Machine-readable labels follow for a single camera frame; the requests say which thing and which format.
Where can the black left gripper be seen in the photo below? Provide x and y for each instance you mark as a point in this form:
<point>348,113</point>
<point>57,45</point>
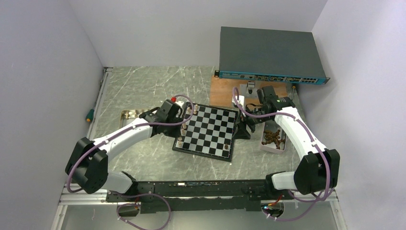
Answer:
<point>175,133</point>

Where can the aluminium frame rail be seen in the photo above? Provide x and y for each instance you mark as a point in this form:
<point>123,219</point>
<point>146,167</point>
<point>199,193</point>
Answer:
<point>81,154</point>

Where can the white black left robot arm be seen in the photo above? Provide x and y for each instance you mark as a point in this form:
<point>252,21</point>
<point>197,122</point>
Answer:
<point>88,163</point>

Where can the wooden board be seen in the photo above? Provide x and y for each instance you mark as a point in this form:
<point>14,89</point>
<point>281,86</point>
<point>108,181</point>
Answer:
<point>221,91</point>

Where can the green orange screwdriver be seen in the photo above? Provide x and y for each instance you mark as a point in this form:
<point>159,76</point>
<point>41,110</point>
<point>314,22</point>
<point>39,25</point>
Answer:
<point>90,115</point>

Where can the blue grey network switch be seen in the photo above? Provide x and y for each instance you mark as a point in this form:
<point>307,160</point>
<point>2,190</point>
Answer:
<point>269,55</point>

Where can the pink plastic tray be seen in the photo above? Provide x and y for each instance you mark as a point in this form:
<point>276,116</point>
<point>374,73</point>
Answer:
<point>273,138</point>

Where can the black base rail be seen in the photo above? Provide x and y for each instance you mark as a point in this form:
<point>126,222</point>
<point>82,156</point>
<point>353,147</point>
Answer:
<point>160,196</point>

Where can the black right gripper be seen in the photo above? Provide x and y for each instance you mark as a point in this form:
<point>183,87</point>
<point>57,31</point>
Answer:
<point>242,132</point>

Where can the gold metal tin tray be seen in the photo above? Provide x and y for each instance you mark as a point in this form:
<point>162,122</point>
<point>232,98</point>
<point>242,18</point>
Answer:
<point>128,116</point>

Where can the metal bracket with knob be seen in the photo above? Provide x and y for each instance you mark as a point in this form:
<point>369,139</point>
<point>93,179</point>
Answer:
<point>248,90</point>

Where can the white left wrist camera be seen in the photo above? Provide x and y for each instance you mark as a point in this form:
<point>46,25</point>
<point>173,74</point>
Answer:
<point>178,102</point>

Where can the black and white chessboard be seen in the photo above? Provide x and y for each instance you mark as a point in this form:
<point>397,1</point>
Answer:
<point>208,132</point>

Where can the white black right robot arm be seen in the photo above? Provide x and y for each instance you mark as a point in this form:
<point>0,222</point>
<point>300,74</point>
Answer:
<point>318,167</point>

